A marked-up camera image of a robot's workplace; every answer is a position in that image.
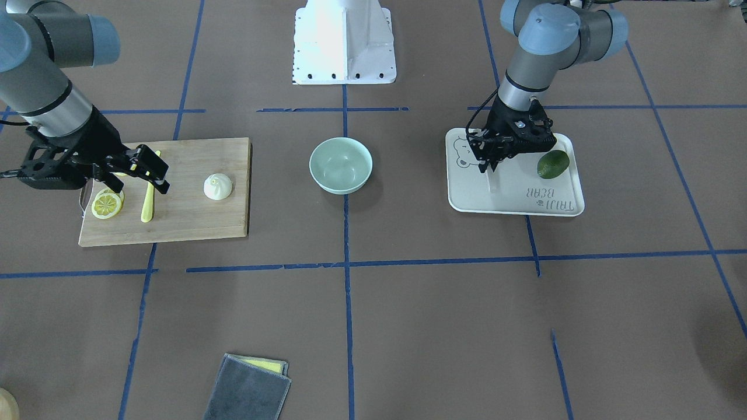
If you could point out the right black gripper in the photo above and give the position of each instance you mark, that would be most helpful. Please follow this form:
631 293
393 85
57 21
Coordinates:
100 143

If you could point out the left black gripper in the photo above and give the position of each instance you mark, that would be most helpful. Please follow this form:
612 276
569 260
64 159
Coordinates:
488 153

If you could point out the white ceramic spoon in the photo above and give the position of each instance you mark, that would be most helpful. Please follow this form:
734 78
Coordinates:
494 184

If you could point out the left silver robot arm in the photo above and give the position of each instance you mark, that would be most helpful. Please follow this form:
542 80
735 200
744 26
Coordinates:
551 36

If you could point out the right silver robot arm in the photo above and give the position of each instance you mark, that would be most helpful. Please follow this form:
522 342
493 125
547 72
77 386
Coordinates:
39 40

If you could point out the white steamed bun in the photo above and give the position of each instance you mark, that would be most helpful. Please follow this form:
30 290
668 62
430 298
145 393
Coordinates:
218 186

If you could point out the light green bowl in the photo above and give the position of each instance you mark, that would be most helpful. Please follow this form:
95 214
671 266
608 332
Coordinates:
340 165

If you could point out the yellow plastic knife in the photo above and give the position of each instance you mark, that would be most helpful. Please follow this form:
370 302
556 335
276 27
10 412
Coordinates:
147 210

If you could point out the white rectangular tray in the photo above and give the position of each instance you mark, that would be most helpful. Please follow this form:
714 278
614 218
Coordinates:
523 192

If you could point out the bamboo cutting board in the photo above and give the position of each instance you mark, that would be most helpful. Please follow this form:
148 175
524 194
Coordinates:
184 213

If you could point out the lower lemon slice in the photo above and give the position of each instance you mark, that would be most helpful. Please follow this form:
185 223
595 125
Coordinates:
106 205

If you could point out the green lime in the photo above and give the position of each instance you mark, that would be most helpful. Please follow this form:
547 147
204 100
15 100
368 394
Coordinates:
552 164

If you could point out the grey and yellow cloth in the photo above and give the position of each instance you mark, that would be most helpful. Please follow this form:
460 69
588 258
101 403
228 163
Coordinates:
248 387

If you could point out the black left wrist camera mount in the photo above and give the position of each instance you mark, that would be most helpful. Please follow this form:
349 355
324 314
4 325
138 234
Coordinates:
476 141

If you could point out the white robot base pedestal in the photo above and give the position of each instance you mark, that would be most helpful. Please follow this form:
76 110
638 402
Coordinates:
343 43

